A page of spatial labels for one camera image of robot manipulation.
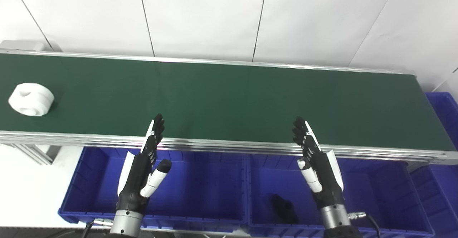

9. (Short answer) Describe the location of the aluminium conveyor leg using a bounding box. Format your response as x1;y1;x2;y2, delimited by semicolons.
1;143;60;166

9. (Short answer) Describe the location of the green conveyor belt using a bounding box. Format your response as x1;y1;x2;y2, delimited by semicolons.
0;50;458;165

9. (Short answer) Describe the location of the black plastic part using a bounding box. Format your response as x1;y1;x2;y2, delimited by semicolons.
271;194;299;225

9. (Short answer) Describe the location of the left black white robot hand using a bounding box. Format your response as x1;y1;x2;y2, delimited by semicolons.
116;113;172;214

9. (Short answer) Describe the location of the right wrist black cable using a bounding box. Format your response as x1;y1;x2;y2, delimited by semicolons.
346;212;382;238

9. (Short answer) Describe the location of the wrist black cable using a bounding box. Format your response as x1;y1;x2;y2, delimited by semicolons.
80;218;114;238
346;212;382;238

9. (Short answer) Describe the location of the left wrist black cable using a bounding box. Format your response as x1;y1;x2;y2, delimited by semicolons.
80;218;114;238

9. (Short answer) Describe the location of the white round plastic part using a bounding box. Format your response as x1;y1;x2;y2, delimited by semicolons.
8;83;55;117

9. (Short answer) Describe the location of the blue plastic bin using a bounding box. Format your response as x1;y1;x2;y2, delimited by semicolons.
246;154;436;238
58;146;249;234
409;92;458;238

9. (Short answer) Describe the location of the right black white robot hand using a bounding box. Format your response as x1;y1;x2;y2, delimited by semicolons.
292;116;345;210

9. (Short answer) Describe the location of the grey conveyor end housing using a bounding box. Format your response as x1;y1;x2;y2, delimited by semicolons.
0;40;46;53

